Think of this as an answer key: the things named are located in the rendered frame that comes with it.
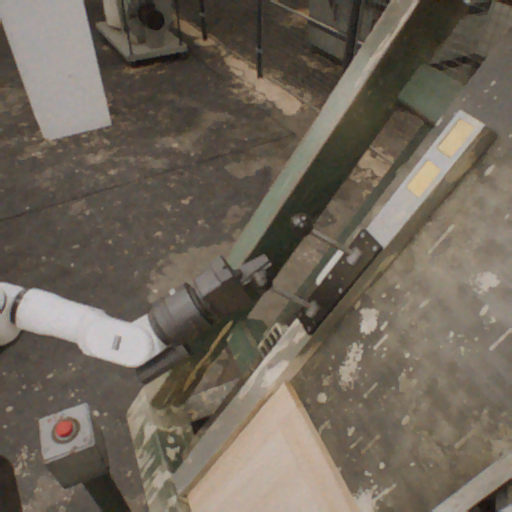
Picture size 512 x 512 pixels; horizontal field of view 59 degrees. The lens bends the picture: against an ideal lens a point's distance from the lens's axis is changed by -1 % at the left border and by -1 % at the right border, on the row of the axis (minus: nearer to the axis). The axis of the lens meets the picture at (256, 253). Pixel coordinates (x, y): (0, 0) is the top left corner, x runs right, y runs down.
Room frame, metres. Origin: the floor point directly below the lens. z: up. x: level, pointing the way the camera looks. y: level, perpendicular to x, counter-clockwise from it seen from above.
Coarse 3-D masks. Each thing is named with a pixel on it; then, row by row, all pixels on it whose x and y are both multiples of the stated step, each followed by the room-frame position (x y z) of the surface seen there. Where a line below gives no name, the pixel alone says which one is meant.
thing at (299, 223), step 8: (296, 216) 0.54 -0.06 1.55; (304, 216) 0.54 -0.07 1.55; (296, 224) 0.53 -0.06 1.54; (304, 224) 0.53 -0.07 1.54; (312, 224) 0.54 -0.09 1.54; (296, 232) 0.53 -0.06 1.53; (304, 232) 0.53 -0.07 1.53; (312, 232) 0.54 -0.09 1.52; (320, 232) 0.54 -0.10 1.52; (328, 240) 0.53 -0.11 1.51; (336, 248) 0.53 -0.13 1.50; (344, 248) 0.53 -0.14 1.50; (352, 256) 0.52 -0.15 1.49; (360, 256) 0.52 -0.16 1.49; (352, 264) 0.51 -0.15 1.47
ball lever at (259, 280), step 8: (256, 272) 0.52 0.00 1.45; (264, 272) 0.52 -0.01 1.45; (256, 280) 0.51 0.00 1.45; (264, 280) 0.51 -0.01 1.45; (272, 280) 0.51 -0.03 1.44; (256, 288) 0.50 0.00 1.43; (264, 288) 0.50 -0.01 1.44; (272, 288) 0.51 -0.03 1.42; (280, 288) 0.51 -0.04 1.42; (288, 296) 0.50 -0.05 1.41; (304, 304) 0.50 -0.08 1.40; (312, 304) 0.50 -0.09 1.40; (312, 312) 0.49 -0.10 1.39
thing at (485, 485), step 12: (504, 456) 0.20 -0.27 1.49; (492, 468) 0.20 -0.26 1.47; (504, 468) 0.19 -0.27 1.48; (480, 480) 0.19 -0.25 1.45; (492, 480) 0.19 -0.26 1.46; (504, 480) 0.19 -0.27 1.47; (456, 492) 0.19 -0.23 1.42; (468, 492) 0.19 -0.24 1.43; (480, 492) 0.18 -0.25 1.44; (492, 492) 0.18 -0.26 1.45; (504, 492) 0.19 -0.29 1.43; (444, 504) 0.18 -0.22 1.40; (456, 504) 0.18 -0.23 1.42; (468, 504) 0.18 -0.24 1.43; (480, 504) 0.18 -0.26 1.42; (492, 504) 0.18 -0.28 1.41; (504, 504) 0.18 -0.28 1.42
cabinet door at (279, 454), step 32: (288, 384) 0.45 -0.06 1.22; (256, 416) 0.42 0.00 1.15; (288, 416) 0.39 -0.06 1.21; (256, 448) 0.37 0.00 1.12; (288, 448) 0.35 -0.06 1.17; (320, 448) 0.33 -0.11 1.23; (224, 480) 0.35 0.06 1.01; (256, 480) 0.33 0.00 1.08; (288, 480) 0.30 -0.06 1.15; (320, 480) 0.28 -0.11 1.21
